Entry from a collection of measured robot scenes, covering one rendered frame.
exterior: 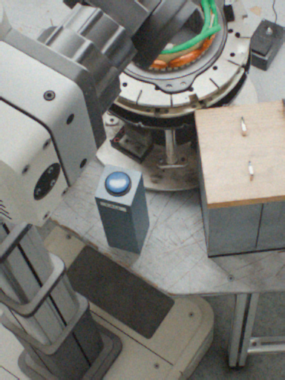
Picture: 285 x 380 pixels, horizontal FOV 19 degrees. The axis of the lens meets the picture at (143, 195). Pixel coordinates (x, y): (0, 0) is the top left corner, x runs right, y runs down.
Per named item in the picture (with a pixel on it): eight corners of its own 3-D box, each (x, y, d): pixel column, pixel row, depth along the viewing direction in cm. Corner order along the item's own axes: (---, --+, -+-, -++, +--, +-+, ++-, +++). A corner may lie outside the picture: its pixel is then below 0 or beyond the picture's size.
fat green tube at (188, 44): (220, 28, 150) (220, 22, 149) (224, 46, 149) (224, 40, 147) (139, 42, 150) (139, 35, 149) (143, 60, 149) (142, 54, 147)
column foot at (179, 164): (156, 156, 179) (156, 154, 178) (187, 154, 179) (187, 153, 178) (156, 168, 178) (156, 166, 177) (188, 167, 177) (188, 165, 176)
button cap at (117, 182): (110, 171, 152) (110, 168, 151) (131, 177, 151) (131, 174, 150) (104, 190, 150) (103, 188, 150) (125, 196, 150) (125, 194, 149)
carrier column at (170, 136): (177, 155, 179) (174, 106, 160) (179, 165, 178) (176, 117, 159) (165, 157, 179) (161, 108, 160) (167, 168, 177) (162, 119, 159)
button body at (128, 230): (118, 216, 176) (105, 162, 153) (150, 224, 175) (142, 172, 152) (107, 246, 173) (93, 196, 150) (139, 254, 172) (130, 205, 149)
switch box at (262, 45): (285, 39, 191) (288, 25, 186) (266, 72, 188) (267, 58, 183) (261, 29, 193) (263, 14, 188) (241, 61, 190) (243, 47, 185)
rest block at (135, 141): (130, 130, 180) (129, 118, 175) (152, 142, 178) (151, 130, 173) (119, 145, 178) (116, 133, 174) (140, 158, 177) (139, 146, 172)
